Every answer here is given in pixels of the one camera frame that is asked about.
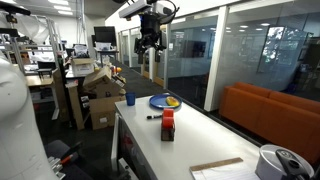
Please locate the black marker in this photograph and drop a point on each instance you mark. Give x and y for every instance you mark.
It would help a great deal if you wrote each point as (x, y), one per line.
(154, 117)

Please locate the white paper notepad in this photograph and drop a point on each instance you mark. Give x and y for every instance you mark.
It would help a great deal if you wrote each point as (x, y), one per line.
(230, 169)

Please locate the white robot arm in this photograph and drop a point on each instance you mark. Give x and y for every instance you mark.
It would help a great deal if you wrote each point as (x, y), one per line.
(22, 153)

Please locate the blue plate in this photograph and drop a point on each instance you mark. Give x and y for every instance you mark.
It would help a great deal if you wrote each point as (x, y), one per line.
(159, 101)

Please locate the cardboard box stack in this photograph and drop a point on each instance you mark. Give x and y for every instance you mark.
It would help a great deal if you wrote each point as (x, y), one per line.
(95, 97)

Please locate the grey pot with lid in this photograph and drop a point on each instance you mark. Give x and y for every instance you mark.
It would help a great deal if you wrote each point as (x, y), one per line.
(278, 163)

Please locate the blue plastic cup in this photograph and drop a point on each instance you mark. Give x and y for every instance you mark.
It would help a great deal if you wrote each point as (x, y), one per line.
(130, 98)

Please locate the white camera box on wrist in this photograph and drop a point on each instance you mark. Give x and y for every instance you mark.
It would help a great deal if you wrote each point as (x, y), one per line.
(134, 9)

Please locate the black monitor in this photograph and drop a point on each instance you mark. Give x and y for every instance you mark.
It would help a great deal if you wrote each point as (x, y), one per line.
(105, 34)

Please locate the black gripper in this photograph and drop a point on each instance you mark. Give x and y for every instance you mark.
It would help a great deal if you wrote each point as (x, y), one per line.
(151, 36)

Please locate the yellow toy fruit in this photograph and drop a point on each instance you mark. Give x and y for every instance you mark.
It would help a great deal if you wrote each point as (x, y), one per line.
(172, 101)

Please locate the orange sofa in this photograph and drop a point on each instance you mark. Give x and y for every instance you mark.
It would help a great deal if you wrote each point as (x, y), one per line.
(282, 119)

